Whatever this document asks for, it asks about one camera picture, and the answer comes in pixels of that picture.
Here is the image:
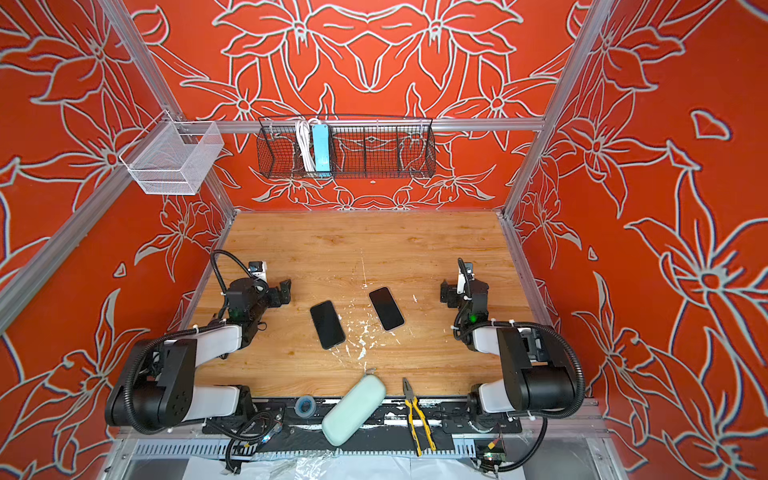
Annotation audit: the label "black wire wall basket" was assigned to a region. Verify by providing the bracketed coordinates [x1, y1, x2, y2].
[256, 115, 437, 180]

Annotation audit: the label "light blue box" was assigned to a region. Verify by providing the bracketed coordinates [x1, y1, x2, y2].
[312, 123, 331, 176]

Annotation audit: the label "yellow handled pliers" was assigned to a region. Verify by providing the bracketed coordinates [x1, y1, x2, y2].
[402, 378, 437, 457]

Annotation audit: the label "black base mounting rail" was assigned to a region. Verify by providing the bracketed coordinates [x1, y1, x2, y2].
[202, 396, 522, 460]

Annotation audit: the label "green circuit board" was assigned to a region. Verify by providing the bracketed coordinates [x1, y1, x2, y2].
[478, 439, 507, 464]

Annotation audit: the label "blue tape roll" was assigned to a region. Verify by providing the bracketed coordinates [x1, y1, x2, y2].
[294, 395, 317, 419]

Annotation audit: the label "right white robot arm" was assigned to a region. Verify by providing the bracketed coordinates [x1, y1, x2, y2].
[440, 258, 586, 419]

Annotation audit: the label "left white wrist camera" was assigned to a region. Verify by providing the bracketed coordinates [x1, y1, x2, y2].
[248, 261, 267, 282]

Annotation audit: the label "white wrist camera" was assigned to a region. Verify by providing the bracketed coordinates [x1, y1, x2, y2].
[248, 261, 267, 282]
[456, 259, 469, 295]

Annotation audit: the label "mint green glasses case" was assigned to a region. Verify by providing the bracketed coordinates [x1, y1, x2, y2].
[321, 375, 386, 447]

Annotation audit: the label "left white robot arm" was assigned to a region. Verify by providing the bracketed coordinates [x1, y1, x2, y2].
[104, 249, 292, 441]

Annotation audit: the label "phone in black case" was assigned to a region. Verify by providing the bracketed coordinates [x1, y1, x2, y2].
[310, 300, 346, 350]

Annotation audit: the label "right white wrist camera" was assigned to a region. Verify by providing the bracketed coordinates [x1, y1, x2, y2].
[456, 259, 469, 295]

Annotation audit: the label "clear plastic wall bin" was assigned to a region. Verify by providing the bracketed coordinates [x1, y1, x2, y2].
[119, 120, 224, 196]

